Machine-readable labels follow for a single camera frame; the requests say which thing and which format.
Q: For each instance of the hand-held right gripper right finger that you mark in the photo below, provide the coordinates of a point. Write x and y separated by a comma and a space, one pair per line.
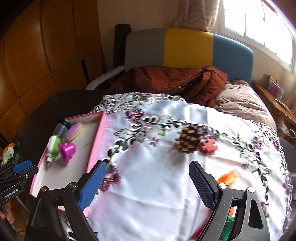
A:
203, 185

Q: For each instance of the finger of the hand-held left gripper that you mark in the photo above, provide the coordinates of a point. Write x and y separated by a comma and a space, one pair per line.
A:
26, 173
22, 166

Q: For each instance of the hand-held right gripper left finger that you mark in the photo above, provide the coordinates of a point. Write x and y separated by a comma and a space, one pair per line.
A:
92, 185

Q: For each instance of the pink rimmed white tray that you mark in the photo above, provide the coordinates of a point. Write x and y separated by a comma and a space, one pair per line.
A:
69, 176

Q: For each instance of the orange plastic box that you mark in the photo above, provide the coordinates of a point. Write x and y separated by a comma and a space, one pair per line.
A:
227, 177

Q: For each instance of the green white small bottle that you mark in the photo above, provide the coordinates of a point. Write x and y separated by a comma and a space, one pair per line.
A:
53, 148

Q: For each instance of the red puzzle piece toy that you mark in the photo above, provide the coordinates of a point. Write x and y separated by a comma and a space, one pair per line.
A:
207, 147

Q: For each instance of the magenta plastic cup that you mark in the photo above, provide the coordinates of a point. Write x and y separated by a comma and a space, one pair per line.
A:
67, 150

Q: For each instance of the red cylinder toy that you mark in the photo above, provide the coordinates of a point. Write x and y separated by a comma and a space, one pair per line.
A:
199, 231

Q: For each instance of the brown pine cone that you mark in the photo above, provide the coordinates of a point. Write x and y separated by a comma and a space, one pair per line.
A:
188, 139

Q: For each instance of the green plastic toy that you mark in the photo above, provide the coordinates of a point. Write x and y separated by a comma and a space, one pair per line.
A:
227, 228

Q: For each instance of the small black jar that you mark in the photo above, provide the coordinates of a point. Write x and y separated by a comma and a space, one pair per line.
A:
61, 127

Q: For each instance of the pink macaron toy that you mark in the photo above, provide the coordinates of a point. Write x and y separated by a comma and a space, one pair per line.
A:
74, 131

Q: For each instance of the person's left hand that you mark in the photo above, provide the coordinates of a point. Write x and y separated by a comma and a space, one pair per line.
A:
7, 212

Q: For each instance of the orange white snack packet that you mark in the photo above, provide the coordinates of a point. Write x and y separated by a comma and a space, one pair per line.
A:
9, 151

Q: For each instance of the embroidered floral white tablecloth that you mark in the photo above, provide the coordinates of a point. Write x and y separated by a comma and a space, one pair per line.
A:
161, 185

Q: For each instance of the pink duvet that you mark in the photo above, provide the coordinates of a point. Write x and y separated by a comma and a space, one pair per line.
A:
242, 99

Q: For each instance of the curled metal stand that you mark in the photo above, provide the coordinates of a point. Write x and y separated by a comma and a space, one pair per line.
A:
288, 134

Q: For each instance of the wooden nightstand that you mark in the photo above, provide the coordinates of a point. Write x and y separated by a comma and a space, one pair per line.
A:
268, 99

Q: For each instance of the white chair armrest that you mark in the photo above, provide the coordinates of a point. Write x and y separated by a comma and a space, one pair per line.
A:
104, 77

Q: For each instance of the rust quilted jacket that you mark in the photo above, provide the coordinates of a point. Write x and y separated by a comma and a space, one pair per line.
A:
161, 81

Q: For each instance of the purple box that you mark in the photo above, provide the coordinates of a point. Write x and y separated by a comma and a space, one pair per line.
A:
276, 89

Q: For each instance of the wooden wardrobe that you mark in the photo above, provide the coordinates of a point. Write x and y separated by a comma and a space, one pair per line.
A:
46, 46

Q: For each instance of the grey yellow blue headboard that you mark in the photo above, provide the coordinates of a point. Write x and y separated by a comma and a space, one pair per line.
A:
185, 46

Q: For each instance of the window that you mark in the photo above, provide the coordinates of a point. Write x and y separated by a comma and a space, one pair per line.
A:
254, 23

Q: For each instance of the pale patterned curtain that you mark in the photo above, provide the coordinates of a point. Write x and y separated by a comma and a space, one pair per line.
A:
196, 14

